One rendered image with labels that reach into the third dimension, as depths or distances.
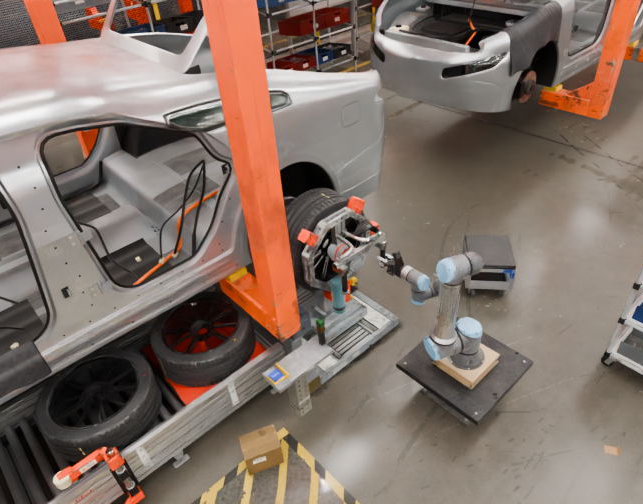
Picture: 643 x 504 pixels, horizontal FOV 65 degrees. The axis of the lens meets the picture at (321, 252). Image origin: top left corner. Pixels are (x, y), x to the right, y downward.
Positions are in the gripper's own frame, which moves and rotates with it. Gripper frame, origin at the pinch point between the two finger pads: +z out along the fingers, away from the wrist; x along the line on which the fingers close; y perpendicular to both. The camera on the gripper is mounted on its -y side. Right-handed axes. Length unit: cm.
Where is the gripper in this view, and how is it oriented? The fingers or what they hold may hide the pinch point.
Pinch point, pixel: (380, 255)
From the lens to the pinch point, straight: 322.2
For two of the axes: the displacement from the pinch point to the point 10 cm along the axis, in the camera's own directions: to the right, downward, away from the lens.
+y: 0.7, 7.8, 6.2
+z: -6.7, -4.2, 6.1
